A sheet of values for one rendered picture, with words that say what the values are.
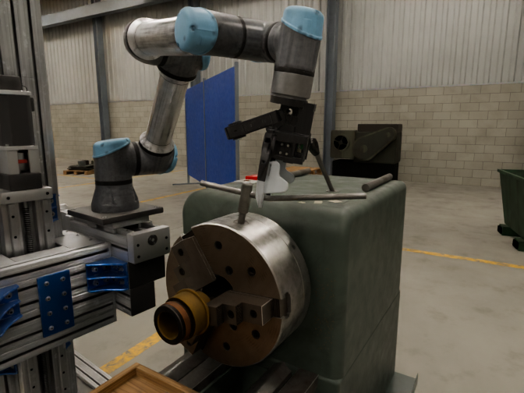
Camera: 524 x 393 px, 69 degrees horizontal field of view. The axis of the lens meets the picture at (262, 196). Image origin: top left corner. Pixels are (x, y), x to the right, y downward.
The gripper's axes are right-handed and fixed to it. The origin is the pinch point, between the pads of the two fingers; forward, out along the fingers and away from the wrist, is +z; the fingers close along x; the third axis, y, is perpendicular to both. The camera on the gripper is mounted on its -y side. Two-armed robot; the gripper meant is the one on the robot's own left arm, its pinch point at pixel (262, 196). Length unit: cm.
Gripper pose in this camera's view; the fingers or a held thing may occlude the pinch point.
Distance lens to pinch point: 77.4
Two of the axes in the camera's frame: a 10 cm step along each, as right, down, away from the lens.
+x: 2.2, -2.4, 9.4
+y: 9.6, 2.1, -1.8
